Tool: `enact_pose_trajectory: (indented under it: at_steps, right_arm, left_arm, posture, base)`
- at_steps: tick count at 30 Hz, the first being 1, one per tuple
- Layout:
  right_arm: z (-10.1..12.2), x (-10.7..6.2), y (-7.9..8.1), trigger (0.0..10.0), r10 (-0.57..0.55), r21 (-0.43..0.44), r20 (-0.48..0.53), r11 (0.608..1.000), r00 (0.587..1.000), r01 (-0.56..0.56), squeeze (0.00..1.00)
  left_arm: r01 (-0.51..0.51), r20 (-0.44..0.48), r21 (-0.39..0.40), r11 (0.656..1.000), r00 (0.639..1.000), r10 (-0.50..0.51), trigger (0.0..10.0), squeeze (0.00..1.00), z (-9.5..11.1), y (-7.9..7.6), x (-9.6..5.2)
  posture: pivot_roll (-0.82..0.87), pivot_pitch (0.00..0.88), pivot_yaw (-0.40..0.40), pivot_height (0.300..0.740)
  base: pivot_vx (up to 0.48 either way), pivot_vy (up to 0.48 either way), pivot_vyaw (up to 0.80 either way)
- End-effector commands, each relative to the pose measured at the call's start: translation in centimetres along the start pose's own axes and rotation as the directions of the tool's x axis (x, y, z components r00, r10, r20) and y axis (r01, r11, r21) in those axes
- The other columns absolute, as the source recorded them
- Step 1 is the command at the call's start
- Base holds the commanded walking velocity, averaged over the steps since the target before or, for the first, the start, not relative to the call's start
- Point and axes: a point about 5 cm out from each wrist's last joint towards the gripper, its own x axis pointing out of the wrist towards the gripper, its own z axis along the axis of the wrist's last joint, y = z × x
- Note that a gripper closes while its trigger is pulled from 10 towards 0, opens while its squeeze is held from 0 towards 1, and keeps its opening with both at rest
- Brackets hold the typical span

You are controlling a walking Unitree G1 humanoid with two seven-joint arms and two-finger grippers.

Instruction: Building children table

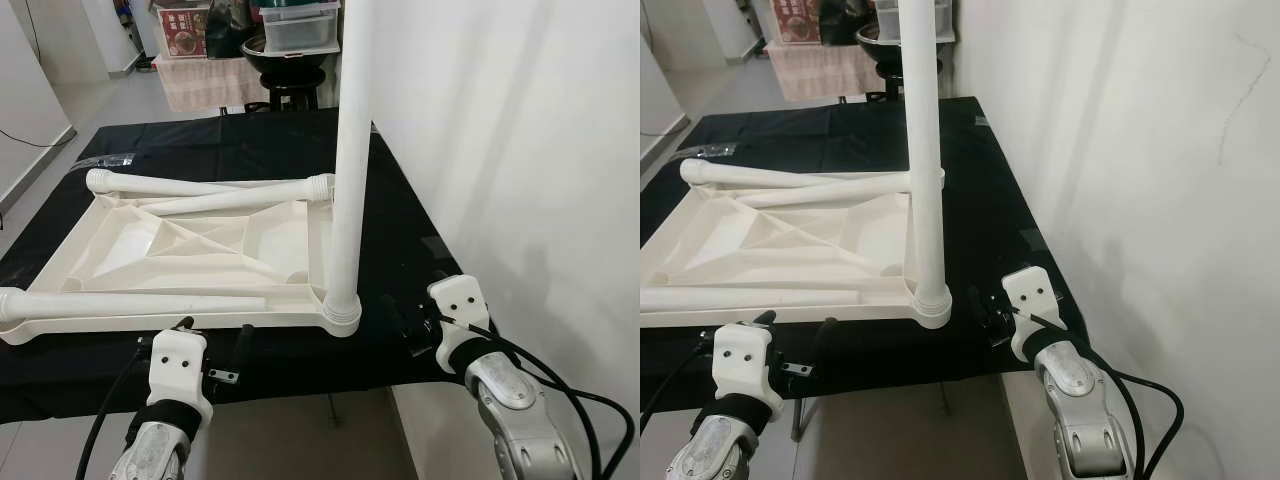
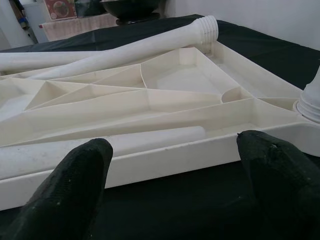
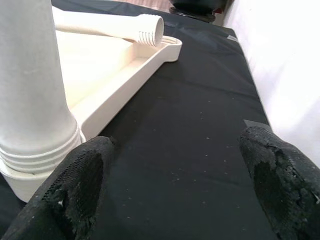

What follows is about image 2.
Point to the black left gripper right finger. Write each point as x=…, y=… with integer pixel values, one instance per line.
x=282, y=190

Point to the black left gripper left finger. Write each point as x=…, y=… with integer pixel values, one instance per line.
x=65, y=195

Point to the cream plastic children table top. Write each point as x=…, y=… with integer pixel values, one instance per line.
x=175, y=105

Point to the black tablecloth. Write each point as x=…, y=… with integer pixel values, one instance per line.
x=175, y=205

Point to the white cabinet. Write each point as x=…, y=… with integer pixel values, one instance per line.
x=37, y=15

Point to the red printed carton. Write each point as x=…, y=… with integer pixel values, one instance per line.
x=60, y=10

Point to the black bag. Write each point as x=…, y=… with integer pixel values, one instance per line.
x=87, y=8

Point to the black bowl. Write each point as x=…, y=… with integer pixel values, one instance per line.
x=130, y=8

